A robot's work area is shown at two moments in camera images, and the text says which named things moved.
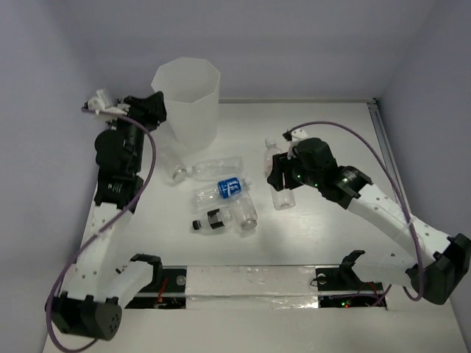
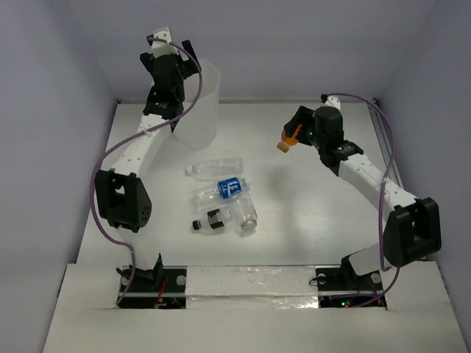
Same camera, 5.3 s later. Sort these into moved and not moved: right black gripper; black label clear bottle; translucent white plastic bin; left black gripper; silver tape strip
Moved: left black gripper; right black gripper
Not moved: black label clear bottle; translucent white plastic bin; silver tape strip
